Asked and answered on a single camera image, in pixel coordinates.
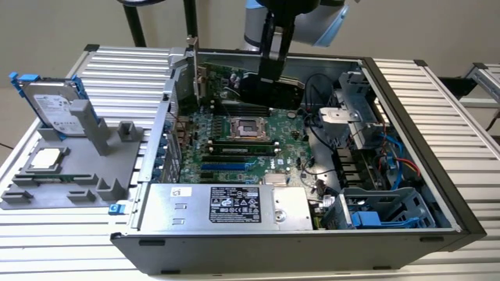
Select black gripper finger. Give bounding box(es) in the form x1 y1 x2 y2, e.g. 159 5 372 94
257 12 296 82

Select green graphics card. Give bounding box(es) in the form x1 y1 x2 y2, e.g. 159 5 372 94
185 34 307 109

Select green motherboard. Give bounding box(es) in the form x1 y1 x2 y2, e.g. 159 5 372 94
171 101 333 203

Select CPU socket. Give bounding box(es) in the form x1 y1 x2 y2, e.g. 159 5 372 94
228 116 271 139

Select metal drive cage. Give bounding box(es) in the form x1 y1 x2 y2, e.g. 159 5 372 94
317 71 392 150

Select black stand pole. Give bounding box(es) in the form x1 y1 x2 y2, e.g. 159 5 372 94
121 2 148 47
183 0 201 39

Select small silver heat sink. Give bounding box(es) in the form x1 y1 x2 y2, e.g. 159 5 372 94
264 173 291 186

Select grey disk bay cage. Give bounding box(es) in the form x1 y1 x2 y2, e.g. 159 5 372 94
324 187 437 231

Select silver power supply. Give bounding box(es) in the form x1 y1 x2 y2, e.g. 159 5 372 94
139 183 316 232

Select metal slat side table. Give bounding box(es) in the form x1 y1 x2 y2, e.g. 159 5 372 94
459 61 500 135

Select blue plastic disk carrier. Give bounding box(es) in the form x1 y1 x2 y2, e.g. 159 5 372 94
349 211 425 231

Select hard disk in blue carrier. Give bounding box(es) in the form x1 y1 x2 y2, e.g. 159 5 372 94
9 72 89 140

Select grey parts rack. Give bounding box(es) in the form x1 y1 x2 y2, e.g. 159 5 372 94
0 99 152 210

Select open black PC case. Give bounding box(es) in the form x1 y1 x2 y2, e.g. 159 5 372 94
109 46 488 276

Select silver CPU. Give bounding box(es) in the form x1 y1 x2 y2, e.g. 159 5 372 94
29 148 64 169

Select black wire loop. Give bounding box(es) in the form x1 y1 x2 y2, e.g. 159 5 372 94
304 73 337 126

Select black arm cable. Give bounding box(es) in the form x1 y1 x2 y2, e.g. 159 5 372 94
116 0 165 6

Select blue wire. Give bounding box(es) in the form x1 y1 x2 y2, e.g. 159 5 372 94
377 131 404 189

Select red wire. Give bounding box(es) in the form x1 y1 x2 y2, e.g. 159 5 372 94
397 157 421 177

